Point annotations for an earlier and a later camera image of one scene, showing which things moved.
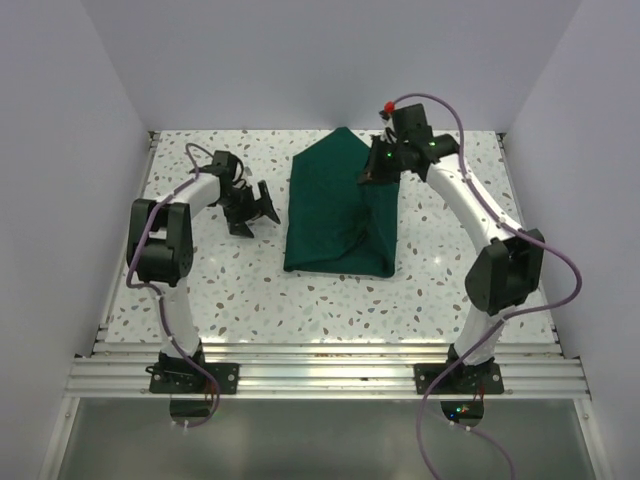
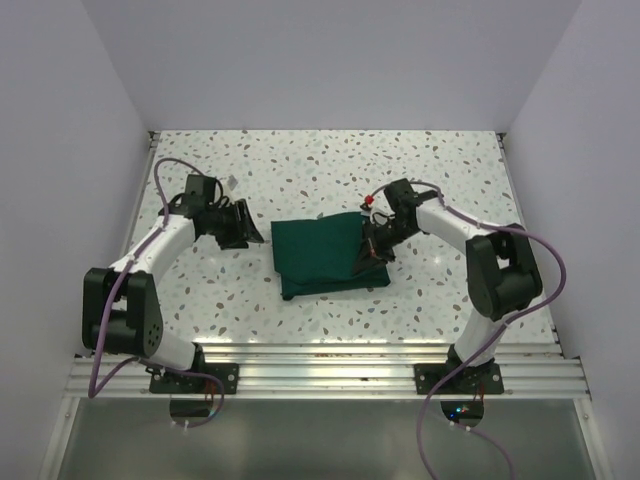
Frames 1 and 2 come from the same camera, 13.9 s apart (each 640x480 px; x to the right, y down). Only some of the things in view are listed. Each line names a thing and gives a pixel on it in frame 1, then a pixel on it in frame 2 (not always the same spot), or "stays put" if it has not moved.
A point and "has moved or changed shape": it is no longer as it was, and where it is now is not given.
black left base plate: [186, 378] stays put
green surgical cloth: [335, 224] has moved or changed shape
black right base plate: [485, 378] stays put
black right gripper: [374, 174] → [367, 261]
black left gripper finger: [240, 228] → [237, 245]
